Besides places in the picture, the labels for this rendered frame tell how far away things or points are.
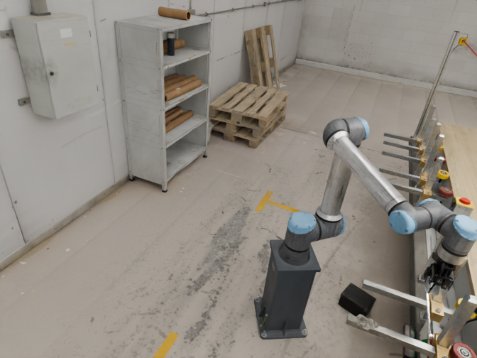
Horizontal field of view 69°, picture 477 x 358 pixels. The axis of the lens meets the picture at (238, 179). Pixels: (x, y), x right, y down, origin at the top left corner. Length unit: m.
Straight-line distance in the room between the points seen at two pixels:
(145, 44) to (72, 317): 2.09
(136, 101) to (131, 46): 0.47
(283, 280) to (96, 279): 1.41
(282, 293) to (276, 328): 0.34
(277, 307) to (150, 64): 2.13
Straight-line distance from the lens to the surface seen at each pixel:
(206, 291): 2.66
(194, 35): 3.88
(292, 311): 2.36
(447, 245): 1.49
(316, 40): 9.07
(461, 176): 2.91
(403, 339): 1.62
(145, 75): 3.18
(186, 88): 3.54
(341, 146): 1.62
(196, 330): 2.47
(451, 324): 1.58
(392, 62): 8.94
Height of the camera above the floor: 2.05
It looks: 32 degrees down
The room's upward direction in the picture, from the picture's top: 6 degrees clockwise
